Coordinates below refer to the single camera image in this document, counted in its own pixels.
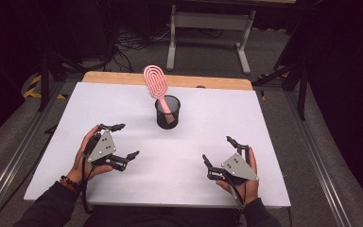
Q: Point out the white metal stand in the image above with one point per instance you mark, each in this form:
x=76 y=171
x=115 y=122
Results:
x=211 y=21

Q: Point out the person's left hand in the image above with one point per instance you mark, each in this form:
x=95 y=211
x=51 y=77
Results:
x=77 y=167

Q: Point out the white board sheet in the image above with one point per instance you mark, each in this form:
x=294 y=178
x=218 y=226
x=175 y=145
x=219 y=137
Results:
x=157 y=164

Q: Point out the yellow black hazard tape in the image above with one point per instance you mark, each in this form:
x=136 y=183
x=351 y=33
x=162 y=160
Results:
x=33 y=88

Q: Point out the person's torso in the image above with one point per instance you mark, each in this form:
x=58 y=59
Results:
x=164 y=218

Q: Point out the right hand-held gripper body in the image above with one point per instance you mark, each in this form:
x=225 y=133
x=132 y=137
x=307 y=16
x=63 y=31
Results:
x=238 y=168

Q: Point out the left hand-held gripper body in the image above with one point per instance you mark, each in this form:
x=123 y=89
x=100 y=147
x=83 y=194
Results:
x=102 y=148

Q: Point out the aluminium floor rail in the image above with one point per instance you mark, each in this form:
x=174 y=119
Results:
x=319 y=164
x=15 y=157

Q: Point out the pink hairbrush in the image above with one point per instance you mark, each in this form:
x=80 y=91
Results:
x=155 y=80

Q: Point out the wooden table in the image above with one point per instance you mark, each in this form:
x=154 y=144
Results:
x=116 y=78

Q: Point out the black metal stand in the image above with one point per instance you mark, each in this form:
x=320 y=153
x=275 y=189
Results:
x=296 y=75
x=48 y=75

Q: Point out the person's right hand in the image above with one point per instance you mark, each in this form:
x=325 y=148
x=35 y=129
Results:
x=249 y=190

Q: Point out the black mesh pen holder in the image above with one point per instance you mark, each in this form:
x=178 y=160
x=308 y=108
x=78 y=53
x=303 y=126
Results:
x=167 y=121

